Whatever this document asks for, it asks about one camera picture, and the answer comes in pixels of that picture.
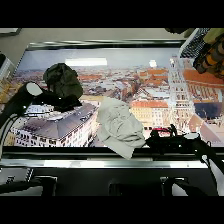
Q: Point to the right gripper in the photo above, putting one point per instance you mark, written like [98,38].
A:
[166,143]

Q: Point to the olive garment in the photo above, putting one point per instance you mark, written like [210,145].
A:
[215,34]

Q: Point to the silver frame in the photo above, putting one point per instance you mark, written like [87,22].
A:
[110,163]

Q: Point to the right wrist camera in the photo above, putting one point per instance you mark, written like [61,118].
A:
[172,130]

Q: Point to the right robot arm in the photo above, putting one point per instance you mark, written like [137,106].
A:
[208,155]

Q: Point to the grey garment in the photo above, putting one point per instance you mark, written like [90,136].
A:
[118,128]

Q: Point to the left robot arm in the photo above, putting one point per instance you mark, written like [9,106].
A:
[20,100]

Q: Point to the dark green garment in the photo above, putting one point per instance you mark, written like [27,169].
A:
[63,78]

